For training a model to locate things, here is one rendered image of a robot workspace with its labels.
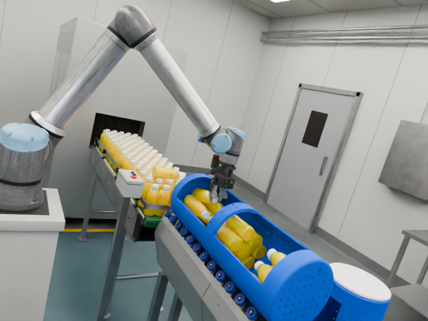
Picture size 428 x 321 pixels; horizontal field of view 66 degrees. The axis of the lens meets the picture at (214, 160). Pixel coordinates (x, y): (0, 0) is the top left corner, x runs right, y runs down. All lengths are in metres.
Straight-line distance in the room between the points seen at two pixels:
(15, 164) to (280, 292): 0.97
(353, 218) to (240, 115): 3.24
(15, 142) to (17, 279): 0.48
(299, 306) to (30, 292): 0.96
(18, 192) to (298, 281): 0.99
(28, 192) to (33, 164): 0.10
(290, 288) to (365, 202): 3.84
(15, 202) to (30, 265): 0.23
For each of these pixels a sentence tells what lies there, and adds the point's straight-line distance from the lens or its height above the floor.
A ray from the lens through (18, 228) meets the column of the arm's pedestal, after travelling 1.30.
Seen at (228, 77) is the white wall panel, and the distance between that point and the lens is 6.73.
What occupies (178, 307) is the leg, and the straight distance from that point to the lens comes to 2.17.
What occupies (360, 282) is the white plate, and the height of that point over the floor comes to 1.04.
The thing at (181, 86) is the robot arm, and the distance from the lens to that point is 1.28.
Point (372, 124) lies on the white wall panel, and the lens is 5.00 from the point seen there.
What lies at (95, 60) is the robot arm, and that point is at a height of 1.67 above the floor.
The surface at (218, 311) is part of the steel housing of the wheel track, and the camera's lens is 1.41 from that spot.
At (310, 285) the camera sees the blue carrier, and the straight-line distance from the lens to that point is 1.22.
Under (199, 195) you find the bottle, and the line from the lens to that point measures 1.71.
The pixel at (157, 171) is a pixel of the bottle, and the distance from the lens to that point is 2.03.
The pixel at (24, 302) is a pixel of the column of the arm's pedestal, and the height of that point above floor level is 0.77.
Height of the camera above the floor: 1.66
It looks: 11 degrees down
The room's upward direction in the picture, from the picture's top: 15 degrees clockwise
